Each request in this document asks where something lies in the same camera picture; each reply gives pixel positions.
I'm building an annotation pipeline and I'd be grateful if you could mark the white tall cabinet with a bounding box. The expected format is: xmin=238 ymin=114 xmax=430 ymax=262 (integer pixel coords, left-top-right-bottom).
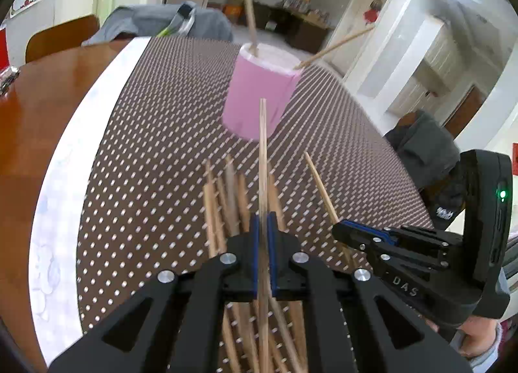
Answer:
xmin=360 ymin=0 xmax=466 ymax=115

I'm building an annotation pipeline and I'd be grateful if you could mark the pile of wooden chopsticks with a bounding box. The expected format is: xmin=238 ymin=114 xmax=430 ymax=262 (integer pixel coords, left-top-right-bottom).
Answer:
xmin=202 ymin=154 xmax=308 ymax=373

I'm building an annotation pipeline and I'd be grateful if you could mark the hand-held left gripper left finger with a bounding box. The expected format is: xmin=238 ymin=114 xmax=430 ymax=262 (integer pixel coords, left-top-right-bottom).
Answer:
xmin=48 ymin=214 xmax=260 ymax=373

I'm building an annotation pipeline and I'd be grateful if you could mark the wooden chopstick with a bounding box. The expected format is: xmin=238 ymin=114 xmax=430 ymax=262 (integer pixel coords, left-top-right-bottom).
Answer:
xmin=303 ymin=152 xmax=355 ymax=268
xmin=295 ymin=25 xmax=376 ymax=70
xmin=240 ymin=0 xmax=259 ymax=57
xmin=258 ymin=98 xmax=270 ymax=373

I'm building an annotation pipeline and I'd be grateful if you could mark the brown door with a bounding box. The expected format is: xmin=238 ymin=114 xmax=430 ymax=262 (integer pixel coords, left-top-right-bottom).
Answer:
xmin=443 ymin=85 xmax=486 ymax=139

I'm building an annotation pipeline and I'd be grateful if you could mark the brown wooden chair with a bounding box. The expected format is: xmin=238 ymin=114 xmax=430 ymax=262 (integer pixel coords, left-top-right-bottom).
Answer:
xmin=384 ymin=111 xmax=423 ymax=147
xmin=25 ymin=15 xmax=101 ymax=64

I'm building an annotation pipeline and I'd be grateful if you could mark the clear plastic bottle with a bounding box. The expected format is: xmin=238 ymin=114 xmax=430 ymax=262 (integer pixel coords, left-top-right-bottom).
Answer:
xmin=156 ymin=5 xmax=197 ymax=38

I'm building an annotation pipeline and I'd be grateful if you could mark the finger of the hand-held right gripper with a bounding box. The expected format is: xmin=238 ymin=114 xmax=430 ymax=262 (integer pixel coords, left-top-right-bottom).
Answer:
xmin=332 ymin=219 xmax=464 ymax=255
xmin=356 ymin=241 xmax=451 ymax=273

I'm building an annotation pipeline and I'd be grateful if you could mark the dark low cabinet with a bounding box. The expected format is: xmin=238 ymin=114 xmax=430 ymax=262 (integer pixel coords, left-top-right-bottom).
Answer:
xmin=222 ymin=0 xmax=334 ymax=54

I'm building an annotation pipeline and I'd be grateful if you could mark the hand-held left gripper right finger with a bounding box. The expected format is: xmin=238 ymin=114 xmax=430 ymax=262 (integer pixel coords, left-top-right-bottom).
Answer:
xmin=267 ymin=212 xmax=474 ymax=373

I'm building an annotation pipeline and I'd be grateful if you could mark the white printed table cover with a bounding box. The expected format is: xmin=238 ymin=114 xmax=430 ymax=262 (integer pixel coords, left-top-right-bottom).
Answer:
xmin=28 ymin=36 xmax=152 ymax=366

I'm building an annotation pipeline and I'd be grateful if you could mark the red door decoration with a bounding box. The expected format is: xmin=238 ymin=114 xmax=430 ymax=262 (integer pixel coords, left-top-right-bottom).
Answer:
xmin=363 ymin=0 xmax=383 ymax=25

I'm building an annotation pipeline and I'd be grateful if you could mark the pink cup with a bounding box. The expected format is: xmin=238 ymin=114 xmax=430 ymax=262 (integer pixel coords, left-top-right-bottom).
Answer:
xmin=220 ymin=43 xmax=303 ymax=142

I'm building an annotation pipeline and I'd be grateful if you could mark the row of bottles and boxes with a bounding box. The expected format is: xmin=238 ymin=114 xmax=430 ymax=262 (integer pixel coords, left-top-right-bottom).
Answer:
xmin=283 ymin=0 xmax=330 ymax=28

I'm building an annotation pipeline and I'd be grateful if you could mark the brown woven placemat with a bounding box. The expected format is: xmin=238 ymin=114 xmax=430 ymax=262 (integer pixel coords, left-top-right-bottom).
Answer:
xmin=75 ymin=36 xmax=435 ymax=373

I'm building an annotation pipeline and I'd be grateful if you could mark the white door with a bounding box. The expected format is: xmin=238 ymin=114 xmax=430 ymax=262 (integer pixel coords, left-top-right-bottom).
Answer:
xmin=332 ymin=0 xmax=395 ymax=70

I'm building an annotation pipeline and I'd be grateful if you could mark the shiny plastic package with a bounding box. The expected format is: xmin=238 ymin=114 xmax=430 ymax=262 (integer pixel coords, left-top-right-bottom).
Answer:
xmin=0 ymin=66 xmax=20 ymax=96

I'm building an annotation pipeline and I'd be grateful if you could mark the dark grey jacket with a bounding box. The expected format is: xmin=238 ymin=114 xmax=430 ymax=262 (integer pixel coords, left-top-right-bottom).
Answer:
xmin=384 ymin=110 xmax=466 ymax=232

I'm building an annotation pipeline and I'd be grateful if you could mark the person's right hand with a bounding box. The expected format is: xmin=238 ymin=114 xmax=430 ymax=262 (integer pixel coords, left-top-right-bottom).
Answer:
xmin=458 ymin=317 xmax=503 ymax=358

